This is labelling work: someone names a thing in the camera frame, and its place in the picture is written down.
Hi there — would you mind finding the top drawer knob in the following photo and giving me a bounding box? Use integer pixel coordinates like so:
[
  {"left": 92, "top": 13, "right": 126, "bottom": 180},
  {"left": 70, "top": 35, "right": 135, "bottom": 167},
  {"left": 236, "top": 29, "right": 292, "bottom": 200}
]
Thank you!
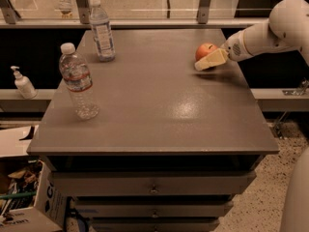
[{"left": 150, "top": 185, "right": 159, "bottom": 194}]

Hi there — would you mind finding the white cardboard box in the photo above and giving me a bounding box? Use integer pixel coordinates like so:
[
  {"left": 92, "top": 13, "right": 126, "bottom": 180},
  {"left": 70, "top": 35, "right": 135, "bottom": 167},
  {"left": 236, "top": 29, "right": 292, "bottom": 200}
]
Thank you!
[{"left": 0, "top": 126, "right": 66, "bottom": 232}]

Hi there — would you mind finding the clear water bottle red label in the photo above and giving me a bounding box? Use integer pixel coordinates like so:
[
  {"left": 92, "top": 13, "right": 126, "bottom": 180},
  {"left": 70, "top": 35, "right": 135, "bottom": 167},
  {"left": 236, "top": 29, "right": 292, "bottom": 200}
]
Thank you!
[{"left": 59, "top": 43, "right": 99, "bottom": 120}]

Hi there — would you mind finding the water bottle blue white label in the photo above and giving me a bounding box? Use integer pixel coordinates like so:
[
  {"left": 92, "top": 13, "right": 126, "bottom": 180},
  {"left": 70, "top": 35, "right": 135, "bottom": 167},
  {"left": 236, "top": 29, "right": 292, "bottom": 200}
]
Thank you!
[{"left": 89, "top": 0, "right": 116, "bottom": 62}]

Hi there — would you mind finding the grey drawer cabinet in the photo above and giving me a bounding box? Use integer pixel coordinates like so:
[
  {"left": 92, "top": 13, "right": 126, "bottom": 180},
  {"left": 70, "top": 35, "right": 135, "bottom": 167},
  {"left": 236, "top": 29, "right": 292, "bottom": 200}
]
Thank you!
[{"left": 28, "top": 29, "right": 278, "bottom": 232}]

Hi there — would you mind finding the middle drawer knob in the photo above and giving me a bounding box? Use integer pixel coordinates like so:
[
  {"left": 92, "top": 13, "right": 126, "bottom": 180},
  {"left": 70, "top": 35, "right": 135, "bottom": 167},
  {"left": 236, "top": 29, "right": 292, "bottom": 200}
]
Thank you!
[{"left": 152, "top": 210, "right": 159, "bottom": 218}]

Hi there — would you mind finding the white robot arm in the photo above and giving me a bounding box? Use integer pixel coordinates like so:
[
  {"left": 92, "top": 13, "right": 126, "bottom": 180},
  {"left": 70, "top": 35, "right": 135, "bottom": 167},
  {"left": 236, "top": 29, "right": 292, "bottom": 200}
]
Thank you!
[{"left": 194, "top": 0, "right": 309, "bottom": 232}]

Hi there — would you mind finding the drawer knob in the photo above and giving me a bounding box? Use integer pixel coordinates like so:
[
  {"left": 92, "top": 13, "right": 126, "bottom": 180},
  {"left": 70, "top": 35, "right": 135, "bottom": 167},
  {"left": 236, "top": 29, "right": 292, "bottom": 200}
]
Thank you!
[
  {"left": 152, "top": 210, "right": 159, "bottom": 218},
  {"left": 150, "top": 185, "right": 159, "bottom": 194}
]

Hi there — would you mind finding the red apple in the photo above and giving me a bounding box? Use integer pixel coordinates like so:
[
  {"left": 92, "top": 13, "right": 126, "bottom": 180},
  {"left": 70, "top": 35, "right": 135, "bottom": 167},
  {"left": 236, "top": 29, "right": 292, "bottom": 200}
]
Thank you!
[{"left": 195, "top": 43, "right": 217, "bottom": 61}]

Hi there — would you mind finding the white pump dispenser bottle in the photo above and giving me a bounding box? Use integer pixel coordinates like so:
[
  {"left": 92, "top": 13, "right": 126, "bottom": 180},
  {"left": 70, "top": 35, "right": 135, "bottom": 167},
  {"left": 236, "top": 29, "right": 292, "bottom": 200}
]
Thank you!
[{"left": 11, "top": 66, "right": 38, "bottom": 99}]

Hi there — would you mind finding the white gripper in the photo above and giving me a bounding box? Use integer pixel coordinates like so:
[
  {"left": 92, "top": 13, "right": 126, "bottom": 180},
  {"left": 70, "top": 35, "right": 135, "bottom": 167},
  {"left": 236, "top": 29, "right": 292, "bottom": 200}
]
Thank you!
[{"left": 194, "top": 30, "right": 252, "bottom": 71}]

